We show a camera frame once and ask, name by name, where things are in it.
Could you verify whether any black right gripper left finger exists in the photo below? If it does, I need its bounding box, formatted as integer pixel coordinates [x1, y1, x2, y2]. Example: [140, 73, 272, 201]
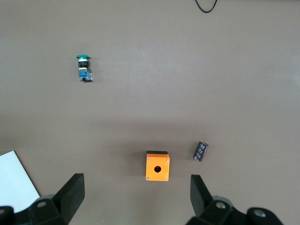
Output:
[0, 173, 85, 225]

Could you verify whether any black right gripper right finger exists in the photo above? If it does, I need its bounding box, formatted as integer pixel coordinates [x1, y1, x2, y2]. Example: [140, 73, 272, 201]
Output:
[186, 175, 283, 225]

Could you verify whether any green head push button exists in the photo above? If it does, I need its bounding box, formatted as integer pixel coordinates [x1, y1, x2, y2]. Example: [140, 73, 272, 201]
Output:
[76, 54, 93, 83]

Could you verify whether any white drawer cabinet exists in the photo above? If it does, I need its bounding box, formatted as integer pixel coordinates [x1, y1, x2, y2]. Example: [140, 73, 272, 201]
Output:
[0, 150, 41, 213]

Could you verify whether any orange button enclosure box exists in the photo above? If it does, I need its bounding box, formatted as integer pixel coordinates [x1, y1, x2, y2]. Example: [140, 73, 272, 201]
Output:
[145, 150, 171, 182]

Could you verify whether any thin black cable loop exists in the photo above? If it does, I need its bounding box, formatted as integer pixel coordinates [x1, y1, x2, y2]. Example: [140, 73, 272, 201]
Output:
[194, 0, 218, 13]

